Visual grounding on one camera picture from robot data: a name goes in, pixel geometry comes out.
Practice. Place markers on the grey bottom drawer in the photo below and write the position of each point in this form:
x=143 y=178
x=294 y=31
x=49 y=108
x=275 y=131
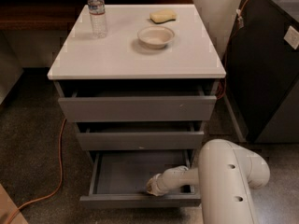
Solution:
x=120 y=178

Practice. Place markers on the grey middle drawer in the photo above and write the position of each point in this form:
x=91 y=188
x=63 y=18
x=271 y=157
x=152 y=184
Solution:
x=139 y=135

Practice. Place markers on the grey drawer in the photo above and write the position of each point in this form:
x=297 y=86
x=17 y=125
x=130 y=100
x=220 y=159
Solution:
x=120 y=178
x=138 y=108
x=139 y=135

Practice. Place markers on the clear plastic water bottle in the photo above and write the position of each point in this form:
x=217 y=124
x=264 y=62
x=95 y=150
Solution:
x=97 y=12

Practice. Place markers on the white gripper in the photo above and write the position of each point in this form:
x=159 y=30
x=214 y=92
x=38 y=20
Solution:
x=163 y=182

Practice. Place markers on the white wall outlet plate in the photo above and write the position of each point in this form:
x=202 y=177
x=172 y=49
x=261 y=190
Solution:
x=292 y=37

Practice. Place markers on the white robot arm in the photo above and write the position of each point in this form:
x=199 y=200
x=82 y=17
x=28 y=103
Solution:
x=226 y=175

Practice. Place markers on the beige bowl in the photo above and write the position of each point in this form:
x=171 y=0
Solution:
x=156 y=37

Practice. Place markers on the yellow sponge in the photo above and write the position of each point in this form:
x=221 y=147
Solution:
x=162 y=16

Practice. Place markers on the dark cabinet on right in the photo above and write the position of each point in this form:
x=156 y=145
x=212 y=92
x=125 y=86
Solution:
x=263 y=71

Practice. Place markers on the grey top drawer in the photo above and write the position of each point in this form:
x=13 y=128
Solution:
x=138 y=108

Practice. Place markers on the white top grey drawer cabinet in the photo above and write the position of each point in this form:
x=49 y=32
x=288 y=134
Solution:
x=120 y=64

